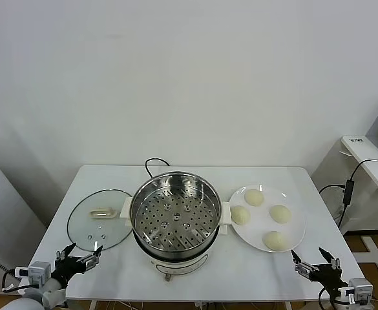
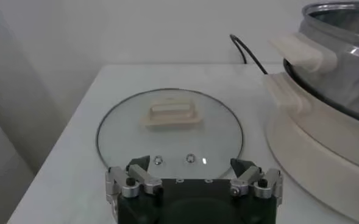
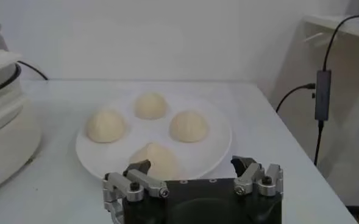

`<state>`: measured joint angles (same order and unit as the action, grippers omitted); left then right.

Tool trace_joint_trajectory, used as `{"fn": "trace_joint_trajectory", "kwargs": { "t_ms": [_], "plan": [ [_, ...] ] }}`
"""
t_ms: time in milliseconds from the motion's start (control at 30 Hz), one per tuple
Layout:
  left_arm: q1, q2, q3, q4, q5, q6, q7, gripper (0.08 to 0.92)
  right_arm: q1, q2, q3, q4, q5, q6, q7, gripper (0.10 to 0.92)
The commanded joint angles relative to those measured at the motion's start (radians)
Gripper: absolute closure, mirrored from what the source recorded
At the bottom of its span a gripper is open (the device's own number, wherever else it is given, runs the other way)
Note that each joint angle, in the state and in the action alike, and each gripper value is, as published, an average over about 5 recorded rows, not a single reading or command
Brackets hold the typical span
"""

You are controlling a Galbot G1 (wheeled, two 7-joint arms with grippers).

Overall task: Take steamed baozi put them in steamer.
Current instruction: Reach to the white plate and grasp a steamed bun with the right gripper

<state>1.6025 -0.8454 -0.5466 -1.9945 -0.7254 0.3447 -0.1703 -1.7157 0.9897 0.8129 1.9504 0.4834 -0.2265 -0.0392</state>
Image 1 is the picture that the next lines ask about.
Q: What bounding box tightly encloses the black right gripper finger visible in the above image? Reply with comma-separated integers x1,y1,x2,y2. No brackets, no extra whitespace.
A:
290,249,318,276
318,247,341,269

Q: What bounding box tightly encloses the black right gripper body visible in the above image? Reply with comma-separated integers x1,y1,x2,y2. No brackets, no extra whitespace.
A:
313,263,350,292

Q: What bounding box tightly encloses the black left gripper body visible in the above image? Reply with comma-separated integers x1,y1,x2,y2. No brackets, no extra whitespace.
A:
50,256,87,287

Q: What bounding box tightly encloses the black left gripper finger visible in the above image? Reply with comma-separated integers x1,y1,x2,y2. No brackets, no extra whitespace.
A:
55,242,78,261
78,245,105,269

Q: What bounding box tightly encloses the round glass pot lid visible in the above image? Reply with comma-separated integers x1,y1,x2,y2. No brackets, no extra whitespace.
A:
67,189,134,253

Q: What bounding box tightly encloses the white steamed baozi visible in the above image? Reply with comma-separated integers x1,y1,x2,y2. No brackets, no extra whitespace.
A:
231,205,251,226
244,189,266,208
269,203,293,225
261,230,291,253

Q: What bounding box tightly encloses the perforated steel steamer basket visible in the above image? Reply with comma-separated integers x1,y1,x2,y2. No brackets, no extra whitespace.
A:
130,171,224,260

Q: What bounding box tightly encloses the white oval plate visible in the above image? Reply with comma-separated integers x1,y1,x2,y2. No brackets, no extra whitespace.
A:
229,183,307,254

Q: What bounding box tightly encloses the white cabinet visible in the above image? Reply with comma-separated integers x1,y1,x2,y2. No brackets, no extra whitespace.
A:
0,147,48,296

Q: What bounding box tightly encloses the white electric cooker base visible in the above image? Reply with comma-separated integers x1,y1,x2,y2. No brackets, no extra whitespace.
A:
120,196,233,282

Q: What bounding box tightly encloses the white side desk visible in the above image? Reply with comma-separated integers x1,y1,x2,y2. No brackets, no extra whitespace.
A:
340,134,378,282

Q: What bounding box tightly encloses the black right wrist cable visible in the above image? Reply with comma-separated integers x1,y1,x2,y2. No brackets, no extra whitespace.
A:
317,287,334,310

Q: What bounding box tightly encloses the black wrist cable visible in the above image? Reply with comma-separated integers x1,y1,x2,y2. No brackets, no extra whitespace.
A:
1,269,26,293
317,287,334,310

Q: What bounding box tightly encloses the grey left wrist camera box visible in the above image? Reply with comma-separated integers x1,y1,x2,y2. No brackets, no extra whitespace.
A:
14,260,52,287

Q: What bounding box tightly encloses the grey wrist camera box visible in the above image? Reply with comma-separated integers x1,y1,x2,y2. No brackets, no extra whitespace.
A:
346,277,374,305
14,260,52,287

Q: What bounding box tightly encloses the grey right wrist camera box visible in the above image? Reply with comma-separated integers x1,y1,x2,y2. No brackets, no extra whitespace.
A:
346,277,374,305

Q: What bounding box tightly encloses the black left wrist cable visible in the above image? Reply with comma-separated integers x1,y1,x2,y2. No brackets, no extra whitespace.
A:
1,269,26,293

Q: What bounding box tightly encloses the black laptop charger cable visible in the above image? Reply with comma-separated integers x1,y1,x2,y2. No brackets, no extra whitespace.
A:
319,157,378,229

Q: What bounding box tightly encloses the black cooker power cord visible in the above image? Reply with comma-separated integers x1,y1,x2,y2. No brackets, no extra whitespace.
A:
144,157,171,179

